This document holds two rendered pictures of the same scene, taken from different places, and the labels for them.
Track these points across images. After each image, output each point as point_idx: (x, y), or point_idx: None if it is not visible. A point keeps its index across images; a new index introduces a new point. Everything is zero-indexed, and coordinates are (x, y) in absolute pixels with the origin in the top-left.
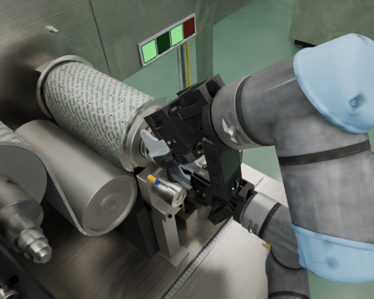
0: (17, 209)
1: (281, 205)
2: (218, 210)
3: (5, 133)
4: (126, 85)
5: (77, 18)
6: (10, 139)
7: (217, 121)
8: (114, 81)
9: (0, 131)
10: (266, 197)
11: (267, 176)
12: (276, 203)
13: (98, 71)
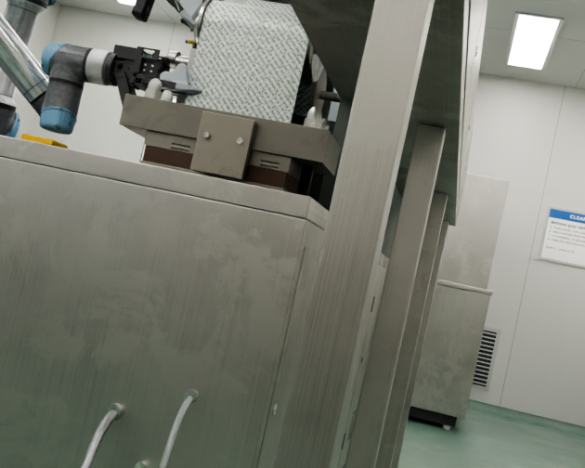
0: None
1: (89, 48)
2: (136, 93)
3: (254, 3)
4: (249, 6)
5: None
6: (249, 2)
7: None
8: (261, 7)
9: (257, 3)
10: (101, 50)
11: (70, 149)
12: (89, 59)
13: (290, 14)
